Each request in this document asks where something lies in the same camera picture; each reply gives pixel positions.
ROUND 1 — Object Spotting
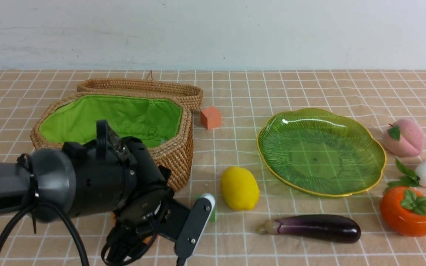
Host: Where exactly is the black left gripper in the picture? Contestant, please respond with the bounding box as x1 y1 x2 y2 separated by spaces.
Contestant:
62 137 191 255

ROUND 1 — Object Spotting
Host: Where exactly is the woven rattan basket green lining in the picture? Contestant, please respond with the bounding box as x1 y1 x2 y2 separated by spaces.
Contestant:
30 92 194 192

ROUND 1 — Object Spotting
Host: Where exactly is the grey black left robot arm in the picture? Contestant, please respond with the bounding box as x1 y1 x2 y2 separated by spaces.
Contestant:
0 137 197 265

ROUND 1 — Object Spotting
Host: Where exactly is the purple toy eggplant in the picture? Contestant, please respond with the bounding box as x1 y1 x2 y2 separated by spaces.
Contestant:
256 214 361 243

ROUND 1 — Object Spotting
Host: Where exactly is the pink toy peach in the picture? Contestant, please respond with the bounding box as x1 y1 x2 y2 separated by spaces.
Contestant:
382 119 425 158

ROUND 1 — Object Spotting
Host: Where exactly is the tan toy potato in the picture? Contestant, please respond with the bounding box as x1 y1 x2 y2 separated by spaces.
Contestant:
111 212 152 244

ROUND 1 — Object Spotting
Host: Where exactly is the yellow toy lemon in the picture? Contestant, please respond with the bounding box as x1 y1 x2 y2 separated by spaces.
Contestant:
220 166 260 211

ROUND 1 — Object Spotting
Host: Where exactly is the orange toy persimmon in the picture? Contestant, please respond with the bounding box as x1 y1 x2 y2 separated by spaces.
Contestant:
380 186 426 237

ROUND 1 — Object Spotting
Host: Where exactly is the green foam cube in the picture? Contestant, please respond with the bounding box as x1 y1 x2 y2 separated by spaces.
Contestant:
203 193 217 222

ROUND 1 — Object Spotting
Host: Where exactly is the orange foam cube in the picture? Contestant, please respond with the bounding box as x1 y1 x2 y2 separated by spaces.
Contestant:
200 106 223 130

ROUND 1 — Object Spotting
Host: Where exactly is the green glass leaf plate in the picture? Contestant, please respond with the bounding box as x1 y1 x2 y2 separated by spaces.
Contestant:
256 108 387 198

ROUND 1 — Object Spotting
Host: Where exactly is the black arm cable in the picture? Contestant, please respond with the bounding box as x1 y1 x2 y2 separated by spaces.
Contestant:
0 201 89 266

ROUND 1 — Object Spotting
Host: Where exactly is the woven rattan basket lid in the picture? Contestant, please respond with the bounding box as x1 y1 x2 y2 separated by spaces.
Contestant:
77 71 203 110

